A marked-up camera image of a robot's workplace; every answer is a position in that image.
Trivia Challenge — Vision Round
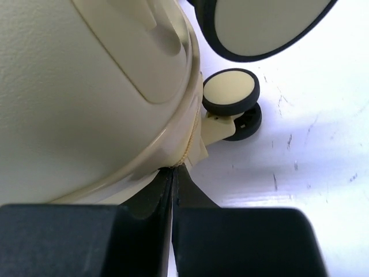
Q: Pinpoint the pale yellow suitcase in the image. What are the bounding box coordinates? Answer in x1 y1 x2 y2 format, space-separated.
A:
0 0 340 205

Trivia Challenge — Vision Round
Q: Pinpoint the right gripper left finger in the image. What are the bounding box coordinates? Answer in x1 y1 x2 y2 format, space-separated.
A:
1 169 173 276

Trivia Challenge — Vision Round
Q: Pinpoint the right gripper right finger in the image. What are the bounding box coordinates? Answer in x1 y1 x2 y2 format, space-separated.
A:
172 166 327 276

